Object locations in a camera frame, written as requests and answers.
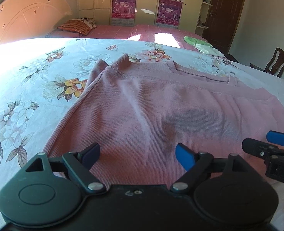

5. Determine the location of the pink knit sweater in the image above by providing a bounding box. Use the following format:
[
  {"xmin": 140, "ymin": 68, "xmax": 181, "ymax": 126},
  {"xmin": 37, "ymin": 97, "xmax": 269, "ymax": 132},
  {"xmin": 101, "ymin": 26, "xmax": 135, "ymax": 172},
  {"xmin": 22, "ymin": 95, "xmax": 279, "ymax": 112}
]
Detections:
[{"xmin": 44, "ymin": 55, "xmax": 284, "ymax": 185}]

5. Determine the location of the dark wooden chair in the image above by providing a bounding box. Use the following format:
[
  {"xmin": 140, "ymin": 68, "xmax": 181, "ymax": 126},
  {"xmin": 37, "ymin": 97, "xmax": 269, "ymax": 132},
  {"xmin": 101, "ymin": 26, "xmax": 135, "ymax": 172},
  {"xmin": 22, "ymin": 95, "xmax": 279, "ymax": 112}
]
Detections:
[{"xmin": 250, "ymin": 48, "xmax": 284, "ymax": 78}]

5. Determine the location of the floral white bed sheet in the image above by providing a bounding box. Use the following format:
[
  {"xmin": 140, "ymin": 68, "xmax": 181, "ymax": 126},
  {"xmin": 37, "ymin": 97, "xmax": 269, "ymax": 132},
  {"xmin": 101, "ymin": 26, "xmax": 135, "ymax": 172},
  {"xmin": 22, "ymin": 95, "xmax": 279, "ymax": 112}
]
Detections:
[{"xmin": 0, "ymin": 38, "xmax": 284, "ymax": 229}]

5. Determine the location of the pale folded cloth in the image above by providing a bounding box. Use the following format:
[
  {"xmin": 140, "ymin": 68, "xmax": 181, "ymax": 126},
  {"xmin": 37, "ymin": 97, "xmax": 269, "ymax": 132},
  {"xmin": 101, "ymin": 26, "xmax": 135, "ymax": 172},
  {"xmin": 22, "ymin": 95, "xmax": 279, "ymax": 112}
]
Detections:
[{"xmin": 195, "ymin": 44, "xmax": 224, "ymax": 57}]

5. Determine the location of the green folded cloth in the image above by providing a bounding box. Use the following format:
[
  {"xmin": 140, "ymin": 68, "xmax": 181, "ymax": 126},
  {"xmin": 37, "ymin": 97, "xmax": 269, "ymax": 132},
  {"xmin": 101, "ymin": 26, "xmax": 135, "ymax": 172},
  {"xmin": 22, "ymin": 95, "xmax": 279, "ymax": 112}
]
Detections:
[{"xmin": 184, "ymin": 36, "xmax": 211, "ymax": 46}]

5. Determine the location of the pink checkered bedspread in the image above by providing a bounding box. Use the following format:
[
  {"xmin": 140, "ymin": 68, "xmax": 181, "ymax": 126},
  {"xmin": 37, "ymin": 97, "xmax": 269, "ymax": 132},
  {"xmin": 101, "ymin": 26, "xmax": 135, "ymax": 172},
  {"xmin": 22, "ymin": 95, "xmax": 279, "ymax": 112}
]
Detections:
[{"xmin": 46, "ymin": 24, "xmax": 204, "ymax": 51}]

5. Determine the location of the striped orange pillow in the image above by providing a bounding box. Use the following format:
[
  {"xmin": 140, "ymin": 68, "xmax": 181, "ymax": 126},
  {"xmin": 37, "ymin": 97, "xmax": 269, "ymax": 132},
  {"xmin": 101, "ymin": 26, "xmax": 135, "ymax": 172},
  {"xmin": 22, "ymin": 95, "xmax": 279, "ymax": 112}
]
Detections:
[{"xmin": 56, "ymin": 17, "xmax": 97, "ymax": 35}]

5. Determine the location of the dark wooden door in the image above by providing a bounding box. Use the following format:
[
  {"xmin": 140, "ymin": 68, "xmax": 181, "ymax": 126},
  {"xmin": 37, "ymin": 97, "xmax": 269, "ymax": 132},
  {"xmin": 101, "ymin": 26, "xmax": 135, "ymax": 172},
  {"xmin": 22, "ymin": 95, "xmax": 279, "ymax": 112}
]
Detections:
[{"xmin": 203, "ymin": 0, "xmax": 245, "ymax": 55}]

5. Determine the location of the lower right magenta poster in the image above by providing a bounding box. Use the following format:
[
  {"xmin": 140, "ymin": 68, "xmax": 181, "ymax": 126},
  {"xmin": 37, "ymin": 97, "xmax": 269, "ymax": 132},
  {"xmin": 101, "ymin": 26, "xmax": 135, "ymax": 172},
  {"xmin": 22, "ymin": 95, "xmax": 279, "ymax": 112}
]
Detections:
[{"xmin": 156, "ymin": 0, "xmax": 183, "ymax": 29}]

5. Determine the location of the peach wooden headboard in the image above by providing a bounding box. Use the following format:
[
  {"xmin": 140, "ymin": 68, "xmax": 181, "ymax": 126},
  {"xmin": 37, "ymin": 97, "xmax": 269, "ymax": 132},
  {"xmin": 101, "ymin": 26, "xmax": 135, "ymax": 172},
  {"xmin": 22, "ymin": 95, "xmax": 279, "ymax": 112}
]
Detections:
[{"xmin": 0, "ymin": 0, "xmax": 73, "ymax": 44}]

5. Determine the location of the cream wardrobe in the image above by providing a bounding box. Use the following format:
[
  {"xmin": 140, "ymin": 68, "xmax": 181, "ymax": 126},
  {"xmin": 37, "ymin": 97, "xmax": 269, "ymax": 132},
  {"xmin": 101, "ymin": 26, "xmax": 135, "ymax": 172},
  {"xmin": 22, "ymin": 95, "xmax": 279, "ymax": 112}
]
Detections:
[{"xmin": 78, "ymin": 0, "xmax": 211, "ymax": 35}]

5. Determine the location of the lower left magenta poster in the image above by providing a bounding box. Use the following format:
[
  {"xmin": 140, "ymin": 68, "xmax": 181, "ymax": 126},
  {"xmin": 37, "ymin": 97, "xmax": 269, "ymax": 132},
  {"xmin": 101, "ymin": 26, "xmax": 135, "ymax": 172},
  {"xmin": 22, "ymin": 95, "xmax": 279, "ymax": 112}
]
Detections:
[{"xmin": 111, "ymin": 0, "xmax": 136, "ymax": 27}]

